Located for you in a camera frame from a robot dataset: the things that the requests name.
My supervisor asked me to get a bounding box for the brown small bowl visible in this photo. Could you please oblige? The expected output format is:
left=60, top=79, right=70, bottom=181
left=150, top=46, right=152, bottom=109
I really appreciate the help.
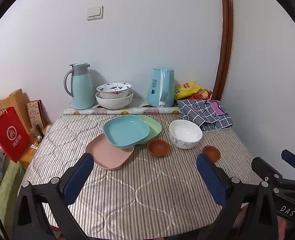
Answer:
left=202, top=145, right=221, bottom=162
left=147, top=139, right=170, bottom=158

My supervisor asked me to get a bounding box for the white floral bowl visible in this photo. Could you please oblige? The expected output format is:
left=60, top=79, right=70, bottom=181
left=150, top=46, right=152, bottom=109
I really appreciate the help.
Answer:
left=169, top=120, right=203, bottom=150

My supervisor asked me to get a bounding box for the pink square plate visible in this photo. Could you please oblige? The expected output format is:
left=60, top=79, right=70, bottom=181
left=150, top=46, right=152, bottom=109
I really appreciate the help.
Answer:
left=85, top=133, right=135, bottom=170

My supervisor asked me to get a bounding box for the green square plate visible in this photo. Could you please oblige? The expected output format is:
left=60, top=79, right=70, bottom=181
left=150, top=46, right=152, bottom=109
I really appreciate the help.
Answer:
left=137, top=115, right=162, bottom=145

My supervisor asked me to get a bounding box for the blue square plate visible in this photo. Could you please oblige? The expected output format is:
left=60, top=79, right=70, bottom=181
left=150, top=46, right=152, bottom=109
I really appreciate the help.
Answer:
left=103, top=115, right=150, bottom=148

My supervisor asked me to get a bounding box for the wooden side table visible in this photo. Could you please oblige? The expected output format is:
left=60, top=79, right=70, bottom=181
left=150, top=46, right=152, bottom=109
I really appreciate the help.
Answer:
left=19, top=124, right=52, bottom=170

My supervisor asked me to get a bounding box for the grey checkered folded cloth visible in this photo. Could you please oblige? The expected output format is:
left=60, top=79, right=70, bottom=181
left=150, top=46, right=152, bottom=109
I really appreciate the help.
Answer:
left=178, top=99, right=234, bottom=132

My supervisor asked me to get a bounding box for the striped quilted table cover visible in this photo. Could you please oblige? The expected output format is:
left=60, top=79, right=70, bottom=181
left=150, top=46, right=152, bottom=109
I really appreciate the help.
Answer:
left=24, top=115, right=260, bottom=239

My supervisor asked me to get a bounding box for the red paper bag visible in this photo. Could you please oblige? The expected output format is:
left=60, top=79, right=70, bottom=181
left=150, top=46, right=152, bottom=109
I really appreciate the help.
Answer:
left=0, top=107, right=30, bottom=163

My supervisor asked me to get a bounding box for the red chips bag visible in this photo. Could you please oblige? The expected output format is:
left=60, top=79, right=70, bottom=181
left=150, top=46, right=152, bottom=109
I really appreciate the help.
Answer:
left=188, top=89, right=212, bottom=100

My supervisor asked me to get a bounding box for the patterned notebook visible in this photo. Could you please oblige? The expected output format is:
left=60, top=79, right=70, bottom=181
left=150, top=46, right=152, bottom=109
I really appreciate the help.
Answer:
left=26, top=100, right=45, bottom=128

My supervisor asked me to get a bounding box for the yellow chips bag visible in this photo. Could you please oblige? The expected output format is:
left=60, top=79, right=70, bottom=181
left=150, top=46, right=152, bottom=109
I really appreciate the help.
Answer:
left=175, top=81, right=204, bottom=100

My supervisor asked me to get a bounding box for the brown cardboard box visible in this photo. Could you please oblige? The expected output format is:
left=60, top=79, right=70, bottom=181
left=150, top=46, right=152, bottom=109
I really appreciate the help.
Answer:
left=0, top=89, right=32, bottom=133

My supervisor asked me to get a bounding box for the fruit print plastic sheet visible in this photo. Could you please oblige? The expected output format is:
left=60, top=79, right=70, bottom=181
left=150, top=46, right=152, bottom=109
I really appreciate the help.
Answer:
left=63, top=99, right=180, bottom=115

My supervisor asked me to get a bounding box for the light blue electric kettle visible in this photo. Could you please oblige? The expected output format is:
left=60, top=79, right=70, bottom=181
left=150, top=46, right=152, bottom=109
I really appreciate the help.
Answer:
left=147, top=67, right=175, bottom=108

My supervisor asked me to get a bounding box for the light blue thermos jug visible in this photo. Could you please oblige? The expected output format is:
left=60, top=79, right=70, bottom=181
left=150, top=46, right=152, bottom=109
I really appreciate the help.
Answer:
left=64, top=63, right=96, bottom=110

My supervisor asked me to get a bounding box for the large white ceramic bowl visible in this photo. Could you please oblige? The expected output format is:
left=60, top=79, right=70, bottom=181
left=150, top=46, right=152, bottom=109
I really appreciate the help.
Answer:
left=96, top=90, right=134, bottom=110

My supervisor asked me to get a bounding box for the blue patterned ceramic bowl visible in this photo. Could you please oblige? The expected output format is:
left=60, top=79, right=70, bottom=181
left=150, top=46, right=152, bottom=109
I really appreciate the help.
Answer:
left=97, top=82, right=131, bottom=99

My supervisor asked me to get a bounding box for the brown wooden door frame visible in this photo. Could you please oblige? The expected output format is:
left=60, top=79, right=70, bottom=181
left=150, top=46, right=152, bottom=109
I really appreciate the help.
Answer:
left=212, top=0, right=234, bottom=100

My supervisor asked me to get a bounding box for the white wall switch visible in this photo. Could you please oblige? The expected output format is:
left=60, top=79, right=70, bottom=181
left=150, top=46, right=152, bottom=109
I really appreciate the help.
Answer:
left=87, top=5, right=104, bottom=21

